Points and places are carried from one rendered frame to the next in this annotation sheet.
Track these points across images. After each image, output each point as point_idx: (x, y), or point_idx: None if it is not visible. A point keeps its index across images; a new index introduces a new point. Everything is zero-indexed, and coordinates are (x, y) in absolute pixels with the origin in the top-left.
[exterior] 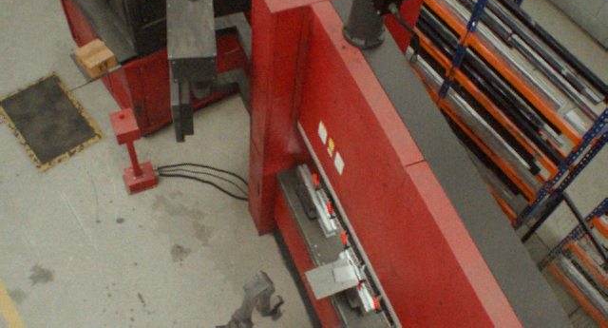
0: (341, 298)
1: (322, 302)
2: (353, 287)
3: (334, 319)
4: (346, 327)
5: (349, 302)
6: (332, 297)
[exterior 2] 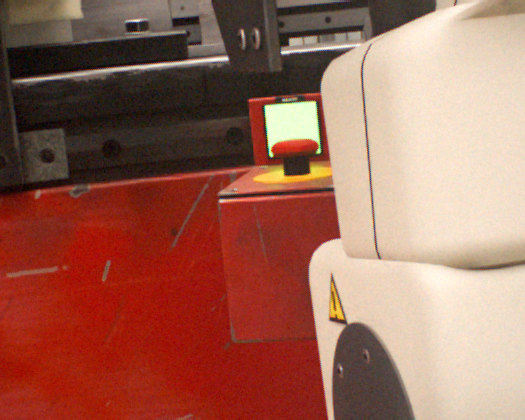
0: (95, 69)
1: (25, 387)
2: (79, 12)
3: (175, 265)
4: (271, 74)
5: (144, 41)
6: (60, 101)
